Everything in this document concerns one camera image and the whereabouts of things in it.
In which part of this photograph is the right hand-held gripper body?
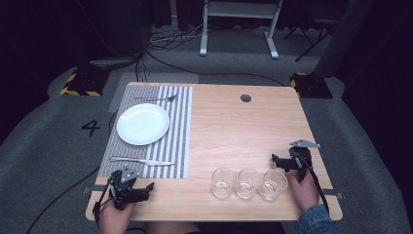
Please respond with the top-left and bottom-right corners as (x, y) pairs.
(285, 138), (321, 183)

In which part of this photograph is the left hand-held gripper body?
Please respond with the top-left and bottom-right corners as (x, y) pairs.
(108, 164), (146, 211)

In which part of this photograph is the person's right hand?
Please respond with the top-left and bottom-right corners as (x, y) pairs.
(286, 168), (321, 215)

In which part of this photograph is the person's left hand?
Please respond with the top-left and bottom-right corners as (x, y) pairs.
(98, 198), (138, 234)

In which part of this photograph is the clear drinking glass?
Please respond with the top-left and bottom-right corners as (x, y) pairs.
(235, 168), (262, 200)
(258, 169), (289, 202)
(210, 167), (237, 199)

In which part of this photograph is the silver table knife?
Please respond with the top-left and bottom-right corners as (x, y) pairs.
(109, 155), (176, 168)

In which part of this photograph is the grey striped placemat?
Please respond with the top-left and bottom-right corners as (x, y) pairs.
(97, 84), (194, 180)

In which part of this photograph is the white round plate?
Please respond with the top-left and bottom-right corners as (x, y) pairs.
(116, 102), (170, 146)

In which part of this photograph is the silver fork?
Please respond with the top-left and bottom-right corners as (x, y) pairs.
(133, 94), (179, 103)

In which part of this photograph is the grey curtain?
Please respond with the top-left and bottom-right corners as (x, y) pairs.
(313, 0), (375, 79)

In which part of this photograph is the black folding chair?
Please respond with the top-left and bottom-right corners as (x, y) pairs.
(283, 14), (339, 63)

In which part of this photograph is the dark equipment stand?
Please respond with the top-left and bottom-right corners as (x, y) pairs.
(76, 0), (152, 70)

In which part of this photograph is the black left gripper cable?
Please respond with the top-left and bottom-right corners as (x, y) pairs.
(92, 177), (115, 226)

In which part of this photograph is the black yellow striped base plate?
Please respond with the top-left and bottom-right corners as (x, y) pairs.
(59, 68), (112, 98)
(289, 71), (334, 99)

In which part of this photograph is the long black floor cable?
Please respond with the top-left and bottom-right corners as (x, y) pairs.
(142, 48), (287, 88)

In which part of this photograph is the tangle of floor cables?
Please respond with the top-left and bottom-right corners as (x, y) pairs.
(148, 22), (210, 52)

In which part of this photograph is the white metal desk frame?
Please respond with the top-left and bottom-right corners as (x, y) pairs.
(199, 0), (284, 60)

